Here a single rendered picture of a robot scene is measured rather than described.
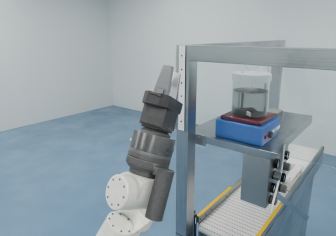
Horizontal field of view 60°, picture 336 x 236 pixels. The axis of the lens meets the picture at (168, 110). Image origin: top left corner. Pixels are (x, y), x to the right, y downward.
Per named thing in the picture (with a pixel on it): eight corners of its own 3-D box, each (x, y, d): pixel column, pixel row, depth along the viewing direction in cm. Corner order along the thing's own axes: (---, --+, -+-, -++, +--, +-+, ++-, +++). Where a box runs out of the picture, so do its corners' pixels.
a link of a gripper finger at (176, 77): (168, 71, 63) (161, 98, 63) (182, 73, 62) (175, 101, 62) (170, 73, 65) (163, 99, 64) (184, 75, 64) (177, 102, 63)
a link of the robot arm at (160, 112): (192, 107, 65) (179, 159, 64) (153, 98, 68) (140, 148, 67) (177, 96, 53) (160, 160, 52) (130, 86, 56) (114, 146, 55)
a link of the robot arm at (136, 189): (150, 150, 66) (137, 200, 65) (113, 144, 58) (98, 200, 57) (189, 164, 58) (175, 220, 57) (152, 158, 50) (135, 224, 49)
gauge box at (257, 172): (266, 209, 110) (270, 160, 105) (239, 199, 116) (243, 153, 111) (284, 186, 127) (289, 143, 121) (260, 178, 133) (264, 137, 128)
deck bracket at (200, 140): (204, 146, 121) (205, 136, 119) (194, 143, 124) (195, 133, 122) (205, 146, 121) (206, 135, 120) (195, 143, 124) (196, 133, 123)
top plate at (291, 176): (291, 183, 161) (291, 180, 160) (249, 170, 175) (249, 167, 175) (303, 168, 179) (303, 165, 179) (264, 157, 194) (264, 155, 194)
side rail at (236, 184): (198, 223, 134) (199, 217, 134) (195, 221, 135) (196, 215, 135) (286, 142, 235) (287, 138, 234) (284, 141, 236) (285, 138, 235)
